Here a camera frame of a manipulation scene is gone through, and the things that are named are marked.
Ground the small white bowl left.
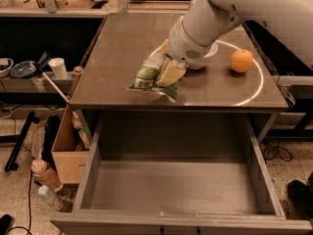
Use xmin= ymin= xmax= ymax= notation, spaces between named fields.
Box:
xmin=0 ymin=58 xmax=14 ymax=77

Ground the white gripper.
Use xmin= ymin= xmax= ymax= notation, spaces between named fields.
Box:
xmin=156 ymin=16 xmax=211 ymax=87

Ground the orange fruit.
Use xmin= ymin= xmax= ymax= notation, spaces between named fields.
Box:
xmin=230 ymin=49 xmax=253 ymax=73

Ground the grey open top drawer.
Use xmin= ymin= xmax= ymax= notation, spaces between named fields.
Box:
xmin=51 ymin=112 xmax=312 ymax=235

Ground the green jalapeno chip bag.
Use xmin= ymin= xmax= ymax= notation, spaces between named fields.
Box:
xmin=128 ymin=39 xmax=178 ymax=103

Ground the black shoe on floor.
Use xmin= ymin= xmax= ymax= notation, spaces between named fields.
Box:
xmin=288 ymin=172 xmax=313 ymax=219

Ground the dark round plate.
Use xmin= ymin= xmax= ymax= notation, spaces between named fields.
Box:
xmin=10 ymin=61 xmax=37 ymax=78

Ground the black pole on floor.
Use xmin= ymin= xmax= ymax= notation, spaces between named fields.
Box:
xmin=5 ymin=112 xmax=35 ymax=172

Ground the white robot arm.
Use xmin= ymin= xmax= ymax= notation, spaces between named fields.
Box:
xmin=167 ymin=0 xmax=313 ymax=70

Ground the black cable bundle right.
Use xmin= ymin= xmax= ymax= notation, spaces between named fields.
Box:
xmin=259 ymin=138 xmax=293 ymax=163

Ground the white paper cup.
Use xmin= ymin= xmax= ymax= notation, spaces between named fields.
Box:
xmin=48 ymin=58 xmax=67 ymax=79

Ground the brown cardboard box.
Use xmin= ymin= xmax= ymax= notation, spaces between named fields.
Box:
xmin=52 ymin=107 xmax=89 ymax=184

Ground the grey cabinet table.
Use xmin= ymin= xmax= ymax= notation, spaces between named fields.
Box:
xmin=68 ymin=11 xmax=290 ymax=145

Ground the brown sauce bottle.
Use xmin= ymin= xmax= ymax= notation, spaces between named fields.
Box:
xmin=31 ymin=159 xmax=63 ymax=192

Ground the white plastic bottle floor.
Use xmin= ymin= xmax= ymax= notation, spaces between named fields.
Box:
xmin=38 ymin=185 xmax=64 ymax=212

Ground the white stick tool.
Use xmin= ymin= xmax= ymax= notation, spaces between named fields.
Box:
xmin=40 ymin=70 xmax=69 ymax=104

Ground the white ceramic bowl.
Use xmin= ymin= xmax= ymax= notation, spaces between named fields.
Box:
xmin=192 ymin=42 xmax=218 ymax=70

